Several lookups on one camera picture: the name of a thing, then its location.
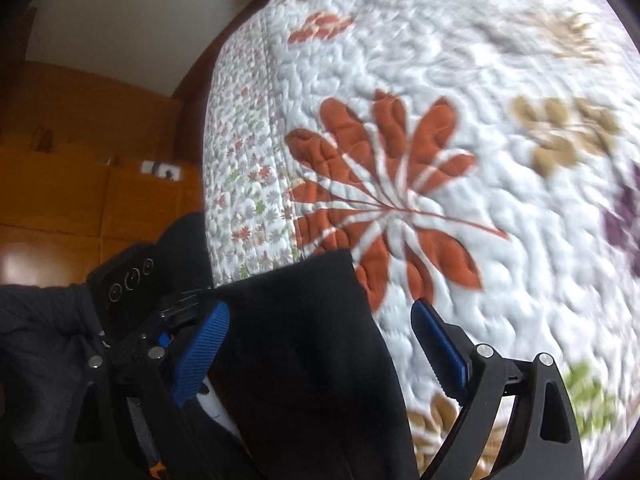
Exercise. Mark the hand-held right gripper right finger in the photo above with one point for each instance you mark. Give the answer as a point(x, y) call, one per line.
point(440, 355)

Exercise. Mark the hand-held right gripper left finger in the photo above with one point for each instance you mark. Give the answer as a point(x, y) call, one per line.
point(200, 355)

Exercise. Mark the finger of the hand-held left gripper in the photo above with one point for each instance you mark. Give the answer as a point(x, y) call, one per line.
point(180, 307)

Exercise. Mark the floral quilted bedspread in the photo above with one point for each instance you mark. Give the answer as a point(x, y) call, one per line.
point(450, 85)

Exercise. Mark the black pants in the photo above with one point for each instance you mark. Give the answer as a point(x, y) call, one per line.
point(300, 360)

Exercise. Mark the wooden wardrobe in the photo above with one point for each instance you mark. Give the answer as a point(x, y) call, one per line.
point(60, 200)

